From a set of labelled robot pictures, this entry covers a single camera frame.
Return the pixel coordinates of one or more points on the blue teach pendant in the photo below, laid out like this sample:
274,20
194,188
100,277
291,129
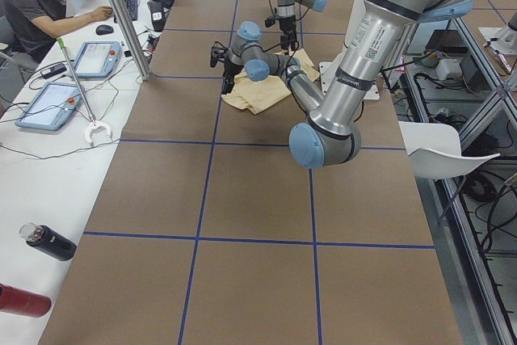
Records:
51,108
97,59

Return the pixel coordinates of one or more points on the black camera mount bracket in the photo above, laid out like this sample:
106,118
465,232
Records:
271,21

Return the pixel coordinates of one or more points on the red bottle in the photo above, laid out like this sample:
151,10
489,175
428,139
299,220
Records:
22,302

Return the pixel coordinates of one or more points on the seated person grey shirt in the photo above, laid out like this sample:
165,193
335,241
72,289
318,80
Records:
38,23

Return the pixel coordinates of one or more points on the black computer mouse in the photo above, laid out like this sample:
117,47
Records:
104,29

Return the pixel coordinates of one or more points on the upper blue teach pendant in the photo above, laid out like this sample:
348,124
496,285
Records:
97,59

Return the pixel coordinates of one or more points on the white chair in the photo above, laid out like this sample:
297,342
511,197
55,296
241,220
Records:
435,153

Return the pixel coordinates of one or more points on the beige long-sleeve printed shirt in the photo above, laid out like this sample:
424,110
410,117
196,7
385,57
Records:
256,96

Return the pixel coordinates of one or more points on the lower blue teach pendant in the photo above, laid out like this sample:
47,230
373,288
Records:
51,108

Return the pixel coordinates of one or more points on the black bottle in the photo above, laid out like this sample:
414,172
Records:
48,241

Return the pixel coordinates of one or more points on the aluminium frame post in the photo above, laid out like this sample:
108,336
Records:
131,38

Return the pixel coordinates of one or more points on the black keyboard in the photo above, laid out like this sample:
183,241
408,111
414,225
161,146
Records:
129,2

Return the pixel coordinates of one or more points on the gripper camera bracket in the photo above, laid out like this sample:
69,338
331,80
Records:
217,55

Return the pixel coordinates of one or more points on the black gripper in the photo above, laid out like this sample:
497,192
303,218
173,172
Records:
231,68
287,26

